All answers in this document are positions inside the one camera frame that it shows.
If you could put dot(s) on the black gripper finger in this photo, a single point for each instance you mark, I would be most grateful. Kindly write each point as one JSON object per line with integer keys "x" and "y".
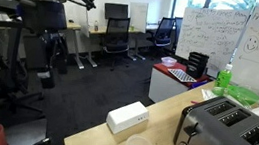
{"x": 62, "y": 57}
{"x": 46, "y": 78}

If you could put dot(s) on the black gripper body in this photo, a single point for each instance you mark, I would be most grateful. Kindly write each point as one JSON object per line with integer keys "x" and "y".
{"x": 42, "y": 15}

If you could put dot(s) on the wooden office desk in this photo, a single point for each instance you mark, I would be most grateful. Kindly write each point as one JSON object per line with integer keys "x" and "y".
{"x": 75, "y": 26}

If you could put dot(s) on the black equipment stand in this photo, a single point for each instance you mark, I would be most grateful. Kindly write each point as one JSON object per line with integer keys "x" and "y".
{"x": 14, "y": 50}

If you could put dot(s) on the small water bottle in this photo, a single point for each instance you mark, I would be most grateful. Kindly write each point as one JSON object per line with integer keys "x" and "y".
{"x": 96, "y": 26}

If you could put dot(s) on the black office chair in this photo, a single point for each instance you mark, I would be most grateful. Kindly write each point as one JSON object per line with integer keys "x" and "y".
{"x": 116, "y": 35}
{"x": 163, "y": 31}

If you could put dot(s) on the black desk monitor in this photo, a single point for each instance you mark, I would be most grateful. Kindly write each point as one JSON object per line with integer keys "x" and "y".
{"x": 115, "y": 11}

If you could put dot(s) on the white standing panel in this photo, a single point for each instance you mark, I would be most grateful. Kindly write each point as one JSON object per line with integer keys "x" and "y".
{"x": 138, "y": 16}

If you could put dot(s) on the white rectangular box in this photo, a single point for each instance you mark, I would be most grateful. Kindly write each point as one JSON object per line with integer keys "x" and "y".
{"x": 127, "y": 117}

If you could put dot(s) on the white cabinet red top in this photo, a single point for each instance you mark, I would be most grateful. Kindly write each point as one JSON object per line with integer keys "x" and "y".
{"x": 164, "y": 85}

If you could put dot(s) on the pink plastic container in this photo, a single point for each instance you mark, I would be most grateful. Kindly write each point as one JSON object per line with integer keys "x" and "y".
{"x": 168, "y": 61}

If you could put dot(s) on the black stacked trays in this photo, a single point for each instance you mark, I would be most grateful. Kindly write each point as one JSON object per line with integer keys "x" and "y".
{"x": 197, "y": 64}

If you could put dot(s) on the bright window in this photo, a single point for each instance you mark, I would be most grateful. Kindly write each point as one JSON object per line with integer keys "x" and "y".
{"x": 192, "y": 3}

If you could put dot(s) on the whiteboard with dense writing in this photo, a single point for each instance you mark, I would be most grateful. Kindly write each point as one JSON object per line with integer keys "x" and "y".
{"x": 208, "y": 35}

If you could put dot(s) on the white paper sheet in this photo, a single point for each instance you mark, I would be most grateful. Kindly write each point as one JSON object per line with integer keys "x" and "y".
{"x": 208, "y": 94}

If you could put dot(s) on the green plastic bottle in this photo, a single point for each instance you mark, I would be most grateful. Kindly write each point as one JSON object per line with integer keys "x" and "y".
{"x": 223, "y": 78}

